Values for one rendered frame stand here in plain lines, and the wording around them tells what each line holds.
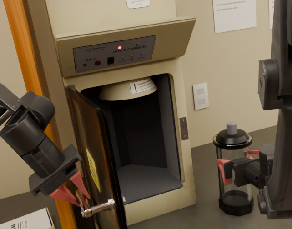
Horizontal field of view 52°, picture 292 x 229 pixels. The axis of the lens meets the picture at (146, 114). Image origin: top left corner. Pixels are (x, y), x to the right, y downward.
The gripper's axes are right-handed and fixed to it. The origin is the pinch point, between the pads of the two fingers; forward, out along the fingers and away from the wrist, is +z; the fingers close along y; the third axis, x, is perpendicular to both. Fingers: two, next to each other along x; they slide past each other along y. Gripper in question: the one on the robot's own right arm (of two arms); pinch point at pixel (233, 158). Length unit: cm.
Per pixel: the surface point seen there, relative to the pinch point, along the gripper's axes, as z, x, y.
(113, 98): 10.6, -22.2, 29.6
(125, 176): 22.8, 8.5, 28.1
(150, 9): 7.1, -43.8, 16.7
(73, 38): -4, -40, 38
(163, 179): 13.9, 8.5, 17.7
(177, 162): 10.3, 2.1, 13.5
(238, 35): 50, -29, -37
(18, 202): 40, 16, 66
